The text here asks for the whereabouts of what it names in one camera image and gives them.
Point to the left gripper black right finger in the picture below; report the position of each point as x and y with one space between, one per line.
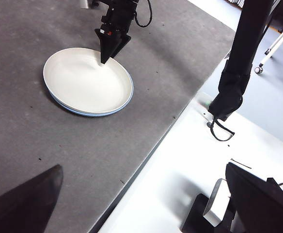
265 208

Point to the white round plate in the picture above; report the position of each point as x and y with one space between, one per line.
83 85

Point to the black flat base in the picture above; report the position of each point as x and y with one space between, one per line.
194 213

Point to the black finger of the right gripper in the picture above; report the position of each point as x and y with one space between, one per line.
108 44
122 42

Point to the silver grey box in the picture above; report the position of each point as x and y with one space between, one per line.
216 204

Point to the grey ribbed radiator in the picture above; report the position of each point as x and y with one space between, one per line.
234 2

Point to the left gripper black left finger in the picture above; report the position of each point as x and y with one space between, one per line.
22 206

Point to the white wheeled stand leg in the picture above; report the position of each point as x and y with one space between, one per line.
277 45

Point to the blue round plate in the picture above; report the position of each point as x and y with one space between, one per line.
95 115

